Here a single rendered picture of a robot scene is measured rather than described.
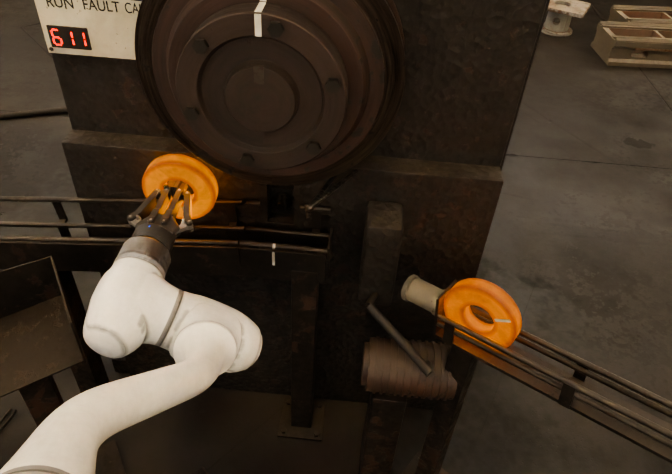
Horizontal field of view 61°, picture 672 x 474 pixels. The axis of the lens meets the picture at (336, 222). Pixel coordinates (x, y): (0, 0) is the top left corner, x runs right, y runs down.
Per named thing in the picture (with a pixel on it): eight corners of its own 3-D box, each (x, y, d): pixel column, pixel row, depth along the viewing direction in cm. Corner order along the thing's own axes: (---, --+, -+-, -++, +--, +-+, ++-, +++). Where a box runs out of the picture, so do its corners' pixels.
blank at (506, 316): (465, 338, 123) (458, 348, 121) (440, 277, 119) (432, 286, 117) (533, 343, 112) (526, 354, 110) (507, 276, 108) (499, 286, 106)
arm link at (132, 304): (101, 280, 103) (171, 306, 106) (64, 353, 91) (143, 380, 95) (116, 244, 96) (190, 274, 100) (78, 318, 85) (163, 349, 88)
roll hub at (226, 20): (192, 148, 106) (173, -6, 88) (343, 162, 105) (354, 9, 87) (184, 165, 102) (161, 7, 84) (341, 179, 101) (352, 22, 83)
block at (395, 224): (359, 273, 142) (367, 195, 127) (391, 276, 142) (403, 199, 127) (357, 305, 134) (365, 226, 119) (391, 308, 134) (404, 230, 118)
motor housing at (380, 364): (350, 443, 167) (366, 323, 133) (426, 450, 167) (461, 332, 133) (347, 487, 157) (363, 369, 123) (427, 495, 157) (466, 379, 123)
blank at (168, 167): (136, 153, 118) (130, 163, 116) (209, 152, 116) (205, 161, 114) (158, 210, 129) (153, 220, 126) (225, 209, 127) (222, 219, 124)
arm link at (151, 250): (167, 293, 104) (176, 269, 108) (159, 258, 98) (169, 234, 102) (117, 288, 104) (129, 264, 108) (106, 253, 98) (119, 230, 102)
